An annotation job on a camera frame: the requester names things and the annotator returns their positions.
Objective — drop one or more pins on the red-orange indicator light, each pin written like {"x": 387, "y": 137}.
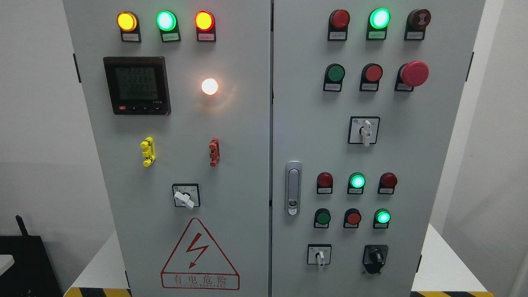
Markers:
{"x": 205, "y": 26}

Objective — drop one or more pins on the green push button upper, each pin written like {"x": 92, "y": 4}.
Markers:
{"x": 333, "y": 78}

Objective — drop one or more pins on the white rotary selector switch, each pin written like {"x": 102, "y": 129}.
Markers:
{"x": 363, "y": 130}
{"x": 319, "y": 255}

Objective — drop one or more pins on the grey left cabinet door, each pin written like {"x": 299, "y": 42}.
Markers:
{"x": 234, "y": 195}

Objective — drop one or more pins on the red electric hazard warning sticker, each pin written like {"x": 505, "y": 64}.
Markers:
{"x": 198, "y": 262}

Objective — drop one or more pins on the yellow terminal connector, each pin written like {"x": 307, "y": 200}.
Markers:
{"x": 148, "y": 151}

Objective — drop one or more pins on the white upper rotary selector switch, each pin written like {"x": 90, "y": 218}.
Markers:
{"x": 363, "y": 130}

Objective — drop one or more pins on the red emergency stop button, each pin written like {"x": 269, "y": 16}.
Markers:
{"x": 411, "y": 75}

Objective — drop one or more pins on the left door selector switch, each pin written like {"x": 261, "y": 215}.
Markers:
{"x": 186, "y": 195}

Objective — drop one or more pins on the black knob selector switch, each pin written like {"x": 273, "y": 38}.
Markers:
{"x": 374, "y": 258}

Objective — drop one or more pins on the grey right cabinet door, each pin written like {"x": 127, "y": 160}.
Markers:
{"x": 312, "y": 126}

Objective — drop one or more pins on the red terminal connector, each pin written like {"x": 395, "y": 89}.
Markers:
{"x": 214, "y": 154}

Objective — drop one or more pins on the dark red indicator right middle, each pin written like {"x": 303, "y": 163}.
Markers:
{"x": 387, "y": 183}

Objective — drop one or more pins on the white glowing indicator light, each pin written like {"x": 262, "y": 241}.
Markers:
{"x": 209, "y": 86}

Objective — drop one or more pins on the green indicator light top left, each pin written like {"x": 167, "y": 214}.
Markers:
{"x": 168, "y": 25}

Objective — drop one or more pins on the dark red indicator light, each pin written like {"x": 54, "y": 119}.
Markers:
{"x": 338, "y": 25}
{"x": 324, "y": 183}

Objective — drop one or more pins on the red push button lower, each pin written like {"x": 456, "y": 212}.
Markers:
{"x": 352, "y": 218}

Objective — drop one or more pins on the red push button upper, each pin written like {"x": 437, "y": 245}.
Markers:
{"x": 370, "y": 77}

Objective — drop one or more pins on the green lit indicator light middle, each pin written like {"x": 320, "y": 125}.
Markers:
{"x": 356, "y": 183}

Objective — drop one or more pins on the dark red indicator light top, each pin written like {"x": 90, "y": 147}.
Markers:
{"x": 338, "y": 25}

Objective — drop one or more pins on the dark red indicator light middle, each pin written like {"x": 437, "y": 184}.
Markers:
{"x": 324, "y": 183}

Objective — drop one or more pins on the grey cabinet door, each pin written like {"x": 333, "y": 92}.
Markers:
{"x": 312, "y": 126}
{"x": 234, "y": 195}

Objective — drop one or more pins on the green lit button lower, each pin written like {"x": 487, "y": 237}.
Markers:
{"x": 381, "y": 219}

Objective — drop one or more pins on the green push button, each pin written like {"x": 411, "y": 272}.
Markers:
{"x": 322, "y": 218}
{"x": 333, "y": 78}

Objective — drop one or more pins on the green push button lower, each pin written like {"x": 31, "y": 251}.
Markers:
{"x": 322, "y": 218}

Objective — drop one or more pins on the yellow indicator light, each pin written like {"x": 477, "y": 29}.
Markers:
{"x": 128, "y": 24}

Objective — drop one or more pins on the dark red buzzer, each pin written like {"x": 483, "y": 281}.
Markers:
{"x": 416, "y": 24}

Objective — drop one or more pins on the bright green indicator light top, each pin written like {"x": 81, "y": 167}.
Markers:
{"x": 378, "y": 22}

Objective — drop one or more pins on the black digital power meter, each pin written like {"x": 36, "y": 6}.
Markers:
{"x": 138, "y": 85}

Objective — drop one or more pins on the black box with antenna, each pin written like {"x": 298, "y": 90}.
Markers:
{"x": 31, "y": 275}

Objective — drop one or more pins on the silver door handle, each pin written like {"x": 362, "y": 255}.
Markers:
{"x": 293, "y": 174}

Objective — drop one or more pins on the red push button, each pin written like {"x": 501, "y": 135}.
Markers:
{"x": 352, "y": 218}
{"x": 370, "y": 77}

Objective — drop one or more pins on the white lower rotary selector switch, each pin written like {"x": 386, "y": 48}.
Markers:
{"x": 319, "y": 255}

